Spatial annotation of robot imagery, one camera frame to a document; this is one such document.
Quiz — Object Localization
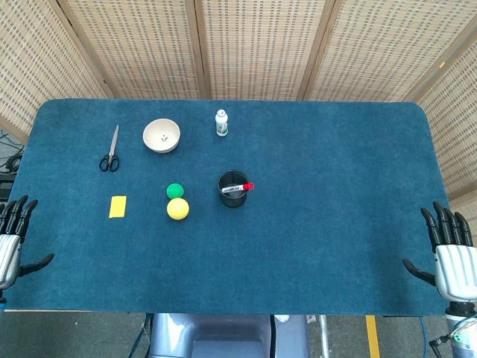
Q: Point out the green ball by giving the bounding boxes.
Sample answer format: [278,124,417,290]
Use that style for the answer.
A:
[165,182,185,200]

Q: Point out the beige bowl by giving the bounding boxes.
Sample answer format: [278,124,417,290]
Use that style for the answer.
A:
[142,118,182,154]

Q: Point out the black handled scissors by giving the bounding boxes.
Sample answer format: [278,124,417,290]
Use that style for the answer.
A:
[98,124,121,173]

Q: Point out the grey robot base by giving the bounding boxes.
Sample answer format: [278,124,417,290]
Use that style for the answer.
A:
[148,313,310,358]

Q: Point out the blue table mat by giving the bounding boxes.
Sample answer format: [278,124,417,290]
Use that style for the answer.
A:
[2,98,454,317]

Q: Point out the yellow ball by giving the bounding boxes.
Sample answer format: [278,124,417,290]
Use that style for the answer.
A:
[166,197,191,221]

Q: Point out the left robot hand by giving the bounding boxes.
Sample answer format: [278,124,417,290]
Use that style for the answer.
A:
[0,195,55,291]

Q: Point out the white bottle with green label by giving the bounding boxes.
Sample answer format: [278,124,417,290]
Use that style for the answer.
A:
[215,109,229,138]

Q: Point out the black mesh pen cup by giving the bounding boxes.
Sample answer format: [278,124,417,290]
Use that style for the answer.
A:
[217,169,248,208]

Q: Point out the woven folding screen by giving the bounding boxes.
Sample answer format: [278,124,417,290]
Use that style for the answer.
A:
[0,0,477,210]

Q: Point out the black cables bundle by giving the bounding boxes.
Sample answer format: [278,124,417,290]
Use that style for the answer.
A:
[0,128,26,176]

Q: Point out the red capped marker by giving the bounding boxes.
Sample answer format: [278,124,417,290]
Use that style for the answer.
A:
[221,182,255,194]

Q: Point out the yellow plastic object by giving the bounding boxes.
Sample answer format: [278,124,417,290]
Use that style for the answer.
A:
[109,195,127,219]

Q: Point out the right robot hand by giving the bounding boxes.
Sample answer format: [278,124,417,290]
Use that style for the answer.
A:
[402,201,477,302]

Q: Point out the blue cable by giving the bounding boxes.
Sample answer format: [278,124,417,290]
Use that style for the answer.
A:
[417,315,433,358]

